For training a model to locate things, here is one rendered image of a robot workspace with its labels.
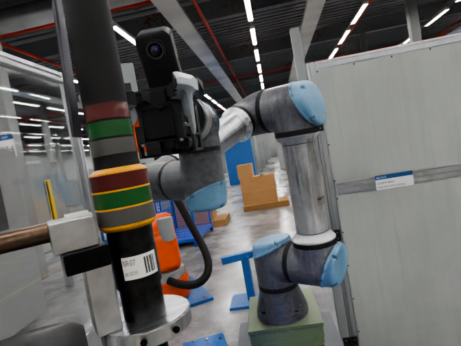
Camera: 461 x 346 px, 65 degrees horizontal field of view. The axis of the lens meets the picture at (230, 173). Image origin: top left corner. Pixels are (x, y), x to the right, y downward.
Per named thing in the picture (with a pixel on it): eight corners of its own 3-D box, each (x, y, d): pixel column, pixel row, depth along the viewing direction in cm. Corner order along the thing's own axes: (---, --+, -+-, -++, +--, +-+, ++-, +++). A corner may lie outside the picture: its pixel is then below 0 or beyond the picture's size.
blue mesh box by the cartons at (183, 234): (154, 252, 680) (145, 201, 675) (175, 235, 803) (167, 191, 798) (199, 246, 664) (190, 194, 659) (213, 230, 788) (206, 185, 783)
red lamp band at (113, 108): (88, 120, 25) (85, 103, 25) (82, 127, 28) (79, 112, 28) (136, 115, 27) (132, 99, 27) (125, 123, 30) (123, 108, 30)
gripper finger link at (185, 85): (216, 128, 34) (198, 134, 43) (206, 64, 34) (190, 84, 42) (183, 132, 33) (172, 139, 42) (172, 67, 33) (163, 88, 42)
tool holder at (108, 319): (79, 379, 23) (48, 227, 22) (68, 338, 29) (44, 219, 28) (206, 325, 27) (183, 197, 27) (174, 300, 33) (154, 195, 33)
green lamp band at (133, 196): (100, 212, 25) (97, 195, 25) (90, 209, 29) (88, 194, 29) (160, 199, 27) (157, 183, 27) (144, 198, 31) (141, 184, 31)
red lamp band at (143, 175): (96, 193, 25) (92, 176, 25) (88, 193, 29) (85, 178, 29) (157, 182, 27) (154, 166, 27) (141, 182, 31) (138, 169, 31)
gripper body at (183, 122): (197, 150, 42) (213, 148, 54) (185, 75, 42) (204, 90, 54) (135, 160, 43) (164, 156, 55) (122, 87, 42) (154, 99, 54)
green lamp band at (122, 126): (92, 139, 25) (88, 121, 25) (86, 143, 28) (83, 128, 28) (139, 132, 27) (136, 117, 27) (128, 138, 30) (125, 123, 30)
